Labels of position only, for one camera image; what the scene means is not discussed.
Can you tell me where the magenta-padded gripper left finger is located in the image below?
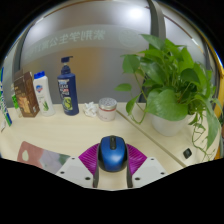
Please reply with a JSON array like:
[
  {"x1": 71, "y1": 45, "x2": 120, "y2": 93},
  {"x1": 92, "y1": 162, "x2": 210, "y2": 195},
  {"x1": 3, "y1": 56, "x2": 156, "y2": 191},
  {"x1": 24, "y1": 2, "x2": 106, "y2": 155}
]
[{"x1": 55, "y1": 143, "x2": 101, "y2": 189}]

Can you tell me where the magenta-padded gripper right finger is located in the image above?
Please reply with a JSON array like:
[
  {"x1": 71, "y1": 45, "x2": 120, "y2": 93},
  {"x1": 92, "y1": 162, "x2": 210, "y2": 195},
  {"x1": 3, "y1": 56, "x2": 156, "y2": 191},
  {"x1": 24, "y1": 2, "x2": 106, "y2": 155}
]
[{"x1": 125, "y1": 143, "x2": 168, "y2": 189}]

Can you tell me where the blue and black computer mouse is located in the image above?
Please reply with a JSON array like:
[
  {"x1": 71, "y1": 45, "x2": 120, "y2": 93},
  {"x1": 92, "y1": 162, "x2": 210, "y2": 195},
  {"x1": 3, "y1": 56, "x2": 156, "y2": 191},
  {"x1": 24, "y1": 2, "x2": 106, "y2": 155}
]
[{"x1": 97, "y1": 134, "x2": 129, "y2": 173}]

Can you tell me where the floral pastel mouse pad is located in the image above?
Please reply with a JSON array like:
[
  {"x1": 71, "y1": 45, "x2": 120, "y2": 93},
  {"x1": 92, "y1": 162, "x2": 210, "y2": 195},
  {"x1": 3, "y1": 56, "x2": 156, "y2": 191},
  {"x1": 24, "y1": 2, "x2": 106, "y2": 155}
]
[{"x1": 17, "y1": 140, "x2": 72, "y2": 175}]

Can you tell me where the crumpled white tissue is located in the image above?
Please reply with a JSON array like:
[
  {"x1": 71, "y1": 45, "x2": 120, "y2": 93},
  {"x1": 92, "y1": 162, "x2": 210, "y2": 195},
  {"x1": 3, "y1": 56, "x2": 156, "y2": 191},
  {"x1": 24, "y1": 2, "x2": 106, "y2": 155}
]
[{"x1": 83, "y1": 101, "x2": 100, "y2": 118}]

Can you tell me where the small black desk socket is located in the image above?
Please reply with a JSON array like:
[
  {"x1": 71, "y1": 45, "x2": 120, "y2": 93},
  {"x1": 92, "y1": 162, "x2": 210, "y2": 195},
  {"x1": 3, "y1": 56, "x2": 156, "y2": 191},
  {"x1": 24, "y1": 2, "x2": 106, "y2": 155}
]
[{"x1": 182, "y1": 147, "x2": 193, "y2": 160}]

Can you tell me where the small white round jar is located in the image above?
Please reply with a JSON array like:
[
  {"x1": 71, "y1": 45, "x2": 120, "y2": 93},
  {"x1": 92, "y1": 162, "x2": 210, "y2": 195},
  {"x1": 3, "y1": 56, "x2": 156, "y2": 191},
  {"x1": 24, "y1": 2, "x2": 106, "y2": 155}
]
[{"x1": 97, "y1": 97, "x2": 118, "y2": 122}]

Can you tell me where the green potted plant white pot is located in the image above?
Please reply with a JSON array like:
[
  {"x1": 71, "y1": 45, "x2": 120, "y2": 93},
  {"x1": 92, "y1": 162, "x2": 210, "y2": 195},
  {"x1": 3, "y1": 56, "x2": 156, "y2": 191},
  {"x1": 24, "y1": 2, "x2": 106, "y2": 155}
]
[{"x1": 114, "y1": 33, "x2": 224, "y2": 163}]

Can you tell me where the dark blue pump bottle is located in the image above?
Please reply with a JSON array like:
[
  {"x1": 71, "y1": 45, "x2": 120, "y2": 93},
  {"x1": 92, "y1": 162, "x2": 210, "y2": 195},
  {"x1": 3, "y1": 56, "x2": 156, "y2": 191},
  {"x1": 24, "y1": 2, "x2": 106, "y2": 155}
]
[{"x1": 56, "y1": 55, "x2": 80, "y2": 117}]

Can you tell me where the white bottle blue cap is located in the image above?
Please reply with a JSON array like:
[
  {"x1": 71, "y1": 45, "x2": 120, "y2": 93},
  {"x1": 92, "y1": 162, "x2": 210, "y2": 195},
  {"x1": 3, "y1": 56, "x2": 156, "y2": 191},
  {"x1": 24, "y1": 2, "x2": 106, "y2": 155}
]
[{"x1": 32, "y1": 70, "x2": 56, "y2": 117}]

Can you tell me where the brown cardboard box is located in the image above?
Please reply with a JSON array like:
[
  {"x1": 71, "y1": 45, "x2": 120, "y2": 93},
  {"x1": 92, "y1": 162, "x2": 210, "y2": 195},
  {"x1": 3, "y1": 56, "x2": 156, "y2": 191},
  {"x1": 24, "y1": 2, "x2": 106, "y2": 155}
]
[{"x1": 13, "y1": 71, "x2": 41, "y2": 118}]

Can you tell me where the small green clear bottle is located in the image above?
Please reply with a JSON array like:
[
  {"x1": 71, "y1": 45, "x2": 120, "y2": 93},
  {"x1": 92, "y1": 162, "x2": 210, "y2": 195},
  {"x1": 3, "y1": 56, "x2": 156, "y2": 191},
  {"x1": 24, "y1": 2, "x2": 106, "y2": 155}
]
[{"x1": 9, "y1": 83, "x2": 23, "y2": 118}]

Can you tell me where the white green blue tube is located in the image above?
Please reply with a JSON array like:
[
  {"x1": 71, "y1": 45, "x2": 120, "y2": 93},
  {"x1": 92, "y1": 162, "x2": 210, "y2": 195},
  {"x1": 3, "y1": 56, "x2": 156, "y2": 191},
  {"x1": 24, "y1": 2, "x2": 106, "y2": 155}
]
[{"x1": 0, "y1": 66, "x2": 13, "y2": 128}]

